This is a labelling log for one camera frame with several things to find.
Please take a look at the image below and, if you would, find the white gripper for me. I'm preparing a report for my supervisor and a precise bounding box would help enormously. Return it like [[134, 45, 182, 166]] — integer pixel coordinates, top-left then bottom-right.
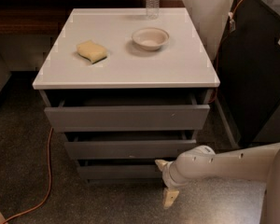
[[155, 160, 188, 209]]

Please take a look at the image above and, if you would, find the grey bottom drawer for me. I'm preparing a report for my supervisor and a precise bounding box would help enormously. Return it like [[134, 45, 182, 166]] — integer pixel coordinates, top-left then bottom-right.
[[77, 159, 161, 180]]

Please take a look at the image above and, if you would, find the grey drawer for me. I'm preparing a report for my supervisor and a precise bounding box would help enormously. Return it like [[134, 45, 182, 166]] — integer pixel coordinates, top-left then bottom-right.
[[64, 131, 196, 160], [77, 159, 161, 180], [44, 92, 211, 133]]

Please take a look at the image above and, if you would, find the yellow sponge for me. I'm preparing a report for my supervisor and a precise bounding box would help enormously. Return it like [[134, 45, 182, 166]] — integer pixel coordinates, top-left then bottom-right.
[[77, 40, 107, 63]]

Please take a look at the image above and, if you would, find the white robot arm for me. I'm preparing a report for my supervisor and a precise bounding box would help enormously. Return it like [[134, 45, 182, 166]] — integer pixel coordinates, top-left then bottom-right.
[[155, 143, 280, 224]]

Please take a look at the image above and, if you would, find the grey middle drawer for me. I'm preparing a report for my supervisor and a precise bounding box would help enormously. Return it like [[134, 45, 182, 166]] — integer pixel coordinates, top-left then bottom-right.
[[64, 131, 196, 160]]

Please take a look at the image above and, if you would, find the grey top drawer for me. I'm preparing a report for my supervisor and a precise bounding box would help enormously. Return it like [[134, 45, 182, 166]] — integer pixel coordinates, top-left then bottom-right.
[[44, 92, 211, 133]]

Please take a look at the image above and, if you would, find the white grey drawer cabinet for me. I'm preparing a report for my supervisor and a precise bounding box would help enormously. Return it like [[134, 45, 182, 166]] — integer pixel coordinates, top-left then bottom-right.
[[32, 7, 221, 185]]

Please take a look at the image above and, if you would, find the white paper bowl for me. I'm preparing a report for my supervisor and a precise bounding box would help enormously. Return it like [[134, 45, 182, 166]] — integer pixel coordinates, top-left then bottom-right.
[[132, 27, 169, 51]]

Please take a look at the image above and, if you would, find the dark cabinet on right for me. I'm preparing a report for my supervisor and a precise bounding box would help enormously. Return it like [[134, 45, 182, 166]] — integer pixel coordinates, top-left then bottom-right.
[[216, 0, 280, 147]]

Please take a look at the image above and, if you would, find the clear plastic water bottle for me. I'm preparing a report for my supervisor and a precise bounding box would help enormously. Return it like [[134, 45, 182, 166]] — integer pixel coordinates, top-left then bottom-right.
[[146, 0, 160, 19]]

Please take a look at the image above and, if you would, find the dark wooden bench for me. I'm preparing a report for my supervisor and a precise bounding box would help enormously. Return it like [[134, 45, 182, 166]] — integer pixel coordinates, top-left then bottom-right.
[[0, 0, 186, 35]]

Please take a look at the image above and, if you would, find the orange extension cable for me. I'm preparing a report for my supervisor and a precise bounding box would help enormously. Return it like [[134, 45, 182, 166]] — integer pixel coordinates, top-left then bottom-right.
[[1, 127, 54, 224]]

